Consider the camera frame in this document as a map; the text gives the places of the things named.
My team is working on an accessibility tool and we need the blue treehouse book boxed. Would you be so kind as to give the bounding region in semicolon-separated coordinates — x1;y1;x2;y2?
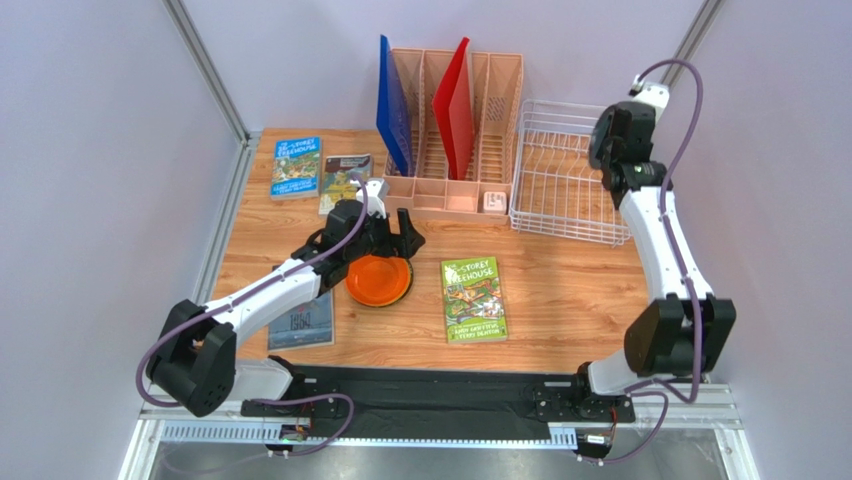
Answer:
269;136;321;200

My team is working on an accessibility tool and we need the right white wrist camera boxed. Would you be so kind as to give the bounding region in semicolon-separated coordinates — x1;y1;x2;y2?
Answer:
629;75;670;115

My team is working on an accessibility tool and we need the green treehouse book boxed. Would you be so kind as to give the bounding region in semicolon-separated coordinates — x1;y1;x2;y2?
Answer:
441;256;509;344

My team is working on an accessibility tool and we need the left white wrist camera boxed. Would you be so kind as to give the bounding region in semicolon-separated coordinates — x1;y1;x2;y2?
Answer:
355;178;389;219

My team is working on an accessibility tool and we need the small white pink box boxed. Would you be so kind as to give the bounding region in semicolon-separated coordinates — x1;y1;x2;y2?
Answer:
482;191;508;215

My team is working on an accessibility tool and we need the yellow grey paperback book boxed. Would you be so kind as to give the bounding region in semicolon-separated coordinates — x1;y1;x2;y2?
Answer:
318;154;373;217

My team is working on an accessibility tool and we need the orange plate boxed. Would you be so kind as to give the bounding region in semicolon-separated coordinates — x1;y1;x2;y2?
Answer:
345;256;403;308

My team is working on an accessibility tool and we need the blue plastic folder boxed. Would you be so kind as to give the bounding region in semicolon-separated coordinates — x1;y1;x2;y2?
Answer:
376;35;414;177

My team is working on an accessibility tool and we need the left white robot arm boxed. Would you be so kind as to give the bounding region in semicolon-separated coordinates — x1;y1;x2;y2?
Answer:
135;200;425;417

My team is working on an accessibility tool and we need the white wire dish rack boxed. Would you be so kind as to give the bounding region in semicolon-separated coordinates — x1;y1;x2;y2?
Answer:
509;100;632;247

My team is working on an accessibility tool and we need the pink plastic file organizer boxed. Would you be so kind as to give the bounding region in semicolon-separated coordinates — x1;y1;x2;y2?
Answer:
382;48;524;225

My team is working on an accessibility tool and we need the aluminium frame rail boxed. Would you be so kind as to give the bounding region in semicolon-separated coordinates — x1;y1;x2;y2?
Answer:
139;384;743;451

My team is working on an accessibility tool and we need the red plastic folder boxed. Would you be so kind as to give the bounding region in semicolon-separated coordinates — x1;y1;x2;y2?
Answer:
432;37;475;180

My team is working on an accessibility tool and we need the green plate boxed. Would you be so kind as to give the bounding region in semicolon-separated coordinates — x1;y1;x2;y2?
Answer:
397;259;414;301

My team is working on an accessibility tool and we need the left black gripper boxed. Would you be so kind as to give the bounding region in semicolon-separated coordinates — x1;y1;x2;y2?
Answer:
346;207;425;263

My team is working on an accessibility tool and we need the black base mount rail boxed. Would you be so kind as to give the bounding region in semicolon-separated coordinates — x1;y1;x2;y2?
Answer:
240;365;628;423

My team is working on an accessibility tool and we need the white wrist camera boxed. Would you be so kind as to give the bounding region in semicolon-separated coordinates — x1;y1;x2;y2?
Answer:
355;178;389;219
629;75;670;115

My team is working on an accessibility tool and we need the Nineteen Eighty-Four book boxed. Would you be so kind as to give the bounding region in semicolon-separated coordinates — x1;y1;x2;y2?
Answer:
267;291;335;351

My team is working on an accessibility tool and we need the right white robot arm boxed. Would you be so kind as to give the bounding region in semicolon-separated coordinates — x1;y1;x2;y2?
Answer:
585;101;737;396

